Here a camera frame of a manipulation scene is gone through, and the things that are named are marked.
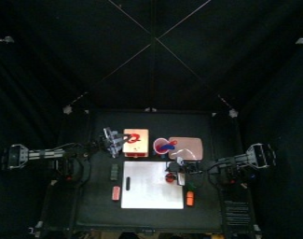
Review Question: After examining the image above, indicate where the red ring dough cutter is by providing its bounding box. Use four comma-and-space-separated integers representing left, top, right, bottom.
125, 133, 141, 144

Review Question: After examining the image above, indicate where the wooden box with drawer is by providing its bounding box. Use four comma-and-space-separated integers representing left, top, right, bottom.
123, 128, 149, 159

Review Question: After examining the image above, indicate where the red plastic cup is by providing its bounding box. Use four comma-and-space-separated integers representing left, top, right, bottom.
152, 137, 172, 156

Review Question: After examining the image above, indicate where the orange toy block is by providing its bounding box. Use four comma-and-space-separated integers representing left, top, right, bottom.
185, 190, 196, 207

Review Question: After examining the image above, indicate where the red toy block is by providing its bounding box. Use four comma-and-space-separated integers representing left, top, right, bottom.
111, 186, 121, 202

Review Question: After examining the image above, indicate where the white text label sticker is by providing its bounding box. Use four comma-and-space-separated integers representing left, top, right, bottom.
223, 199, 253, 229

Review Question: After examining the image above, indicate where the thin diagonal frame wire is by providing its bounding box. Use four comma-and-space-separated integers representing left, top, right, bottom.
105, 0, 236, 110

